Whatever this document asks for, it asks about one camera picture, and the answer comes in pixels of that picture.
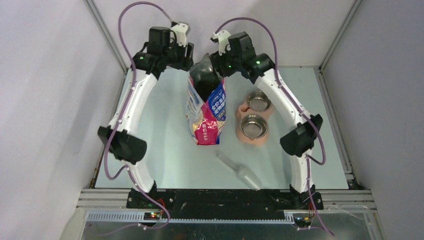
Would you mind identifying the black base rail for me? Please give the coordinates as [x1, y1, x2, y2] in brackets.
[126, 189, 324, 221]

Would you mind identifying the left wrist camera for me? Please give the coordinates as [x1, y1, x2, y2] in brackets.
[170, 21, 191, 48]

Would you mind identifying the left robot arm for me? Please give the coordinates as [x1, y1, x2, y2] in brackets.
[97, 22, 194, 208]

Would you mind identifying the far steel bowl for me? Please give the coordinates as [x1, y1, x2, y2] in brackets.
[246, 90, 272, 112]

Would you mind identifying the clear plastic scoop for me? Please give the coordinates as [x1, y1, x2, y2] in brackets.
[216, 150, 262, 191]

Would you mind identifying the steel bowl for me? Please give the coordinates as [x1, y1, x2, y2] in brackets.
[246, 90, 272, 112]
[240, 114, 269, 139]

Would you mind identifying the pet food bag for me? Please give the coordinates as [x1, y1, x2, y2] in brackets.
[185, 54, 227, 146]

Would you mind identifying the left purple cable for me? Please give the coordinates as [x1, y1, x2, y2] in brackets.
[103, 1, 171, 231]

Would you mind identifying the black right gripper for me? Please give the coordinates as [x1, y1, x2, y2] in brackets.
[210, 43, 243, 80]

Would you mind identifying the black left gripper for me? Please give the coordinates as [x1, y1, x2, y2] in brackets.
[162, 36, 194, 72]

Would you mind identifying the near steel bowl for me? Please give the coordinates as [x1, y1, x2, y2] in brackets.
[240, 114, 269, 139]

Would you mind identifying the aluminium frame front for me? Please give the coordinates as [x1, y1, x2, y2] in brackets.
[77, 189, 377, 225]

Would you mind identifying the pink double bowl stand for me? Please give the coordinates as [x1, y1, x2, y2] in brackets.
[235, 90, 275, 147]

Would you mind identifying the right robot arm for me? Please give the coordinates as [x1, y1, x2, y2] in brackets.
[209, 30, 323, 209]

